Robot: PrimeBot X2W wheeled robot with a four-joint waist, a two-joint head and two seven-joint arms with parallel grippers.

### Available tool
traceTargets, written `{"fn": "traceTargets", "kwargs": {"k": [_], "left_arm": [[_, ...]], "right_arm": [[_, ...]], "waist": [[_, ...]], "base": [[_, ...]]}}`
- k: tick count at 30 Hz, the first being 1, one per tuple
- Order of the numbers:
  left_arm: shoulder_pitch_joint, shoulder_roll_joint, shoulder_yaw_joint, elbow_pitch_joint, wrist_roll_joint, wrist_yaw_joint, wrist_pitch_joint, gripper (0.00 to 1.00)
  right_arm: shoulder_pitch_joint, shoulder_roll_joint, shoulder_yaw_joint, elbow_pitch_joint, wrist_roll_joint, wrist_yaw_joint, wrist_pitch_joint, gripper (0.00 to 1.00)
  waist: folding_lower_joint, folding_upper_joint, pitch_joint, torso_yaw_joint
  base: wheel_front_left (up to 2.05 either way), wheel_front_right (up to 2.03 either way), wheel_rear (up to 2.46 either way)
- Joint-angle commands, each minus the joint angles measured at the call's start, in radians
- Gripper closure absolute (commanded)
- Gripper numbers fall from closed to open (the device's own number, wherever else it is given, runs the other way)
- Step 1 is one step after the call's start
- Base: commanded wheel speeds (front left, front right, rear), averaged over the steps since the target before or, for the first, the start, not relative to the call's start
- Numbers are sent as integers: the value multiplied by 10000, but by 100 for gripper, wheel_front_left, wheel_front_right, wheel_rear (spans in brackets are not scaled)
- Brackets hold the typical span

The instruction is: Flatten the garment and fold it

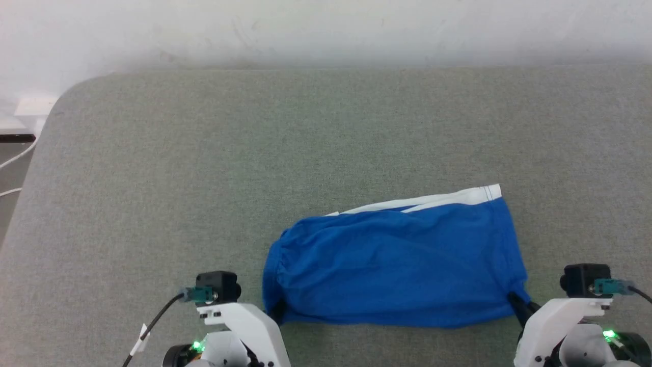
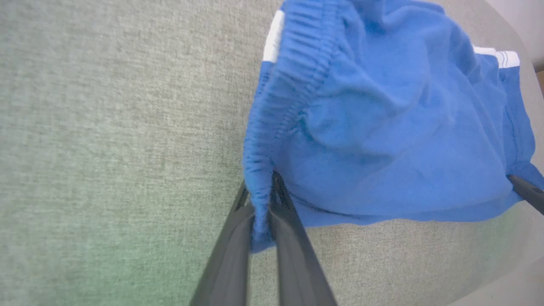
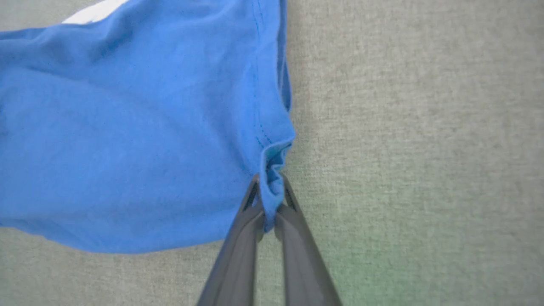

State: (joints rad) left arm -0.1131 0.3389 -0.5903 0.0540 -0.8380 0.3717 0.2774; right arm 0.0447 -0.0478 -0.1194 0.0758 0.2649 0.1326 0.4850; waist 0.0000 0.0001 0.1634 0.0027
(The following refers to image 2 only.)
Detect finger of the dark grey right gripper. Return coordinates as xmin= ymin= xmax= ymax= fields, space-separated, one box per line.
xmin=506 ymin=174 xmax=544 ymax=215

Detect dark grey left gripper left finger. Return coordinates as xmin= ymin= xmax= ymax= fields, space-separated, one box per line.
xmin=189 ymin=182 xmax=256 ymax=306

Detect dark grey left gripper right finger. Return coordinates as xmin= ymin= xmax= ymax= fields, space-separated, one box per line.
xmin=269 ymin=172 xmax=339 ymax=306

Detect blue shorts with white stripes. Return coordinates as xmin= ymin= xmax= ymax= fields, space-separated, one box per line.
xmin=242 ymin=0 xmax=544 ymax=254

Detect grey-green fabric sofa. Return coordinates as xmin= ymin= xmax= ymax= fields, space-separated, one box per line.
xmin=0 ymin=0 xmax=544 ymax=306

